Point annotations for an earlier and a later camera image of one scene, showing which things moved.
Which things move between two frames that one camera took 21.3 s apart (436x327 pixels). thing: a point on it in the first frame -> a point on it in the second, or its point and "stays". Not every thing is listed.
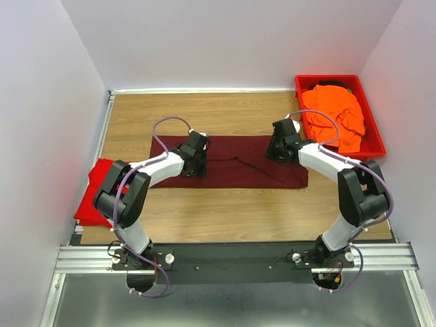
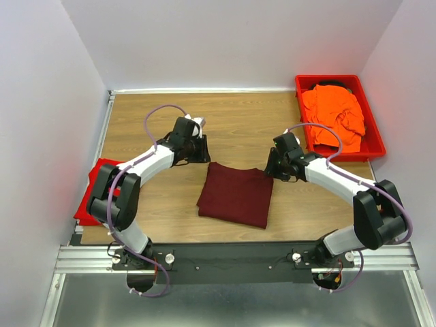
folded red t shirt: x=86 y=213 stays
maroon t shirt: x=234 y=161 -> x=238 y=195
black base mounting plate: x=232 y=263 stays
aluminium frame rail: x=392 y=258 stays
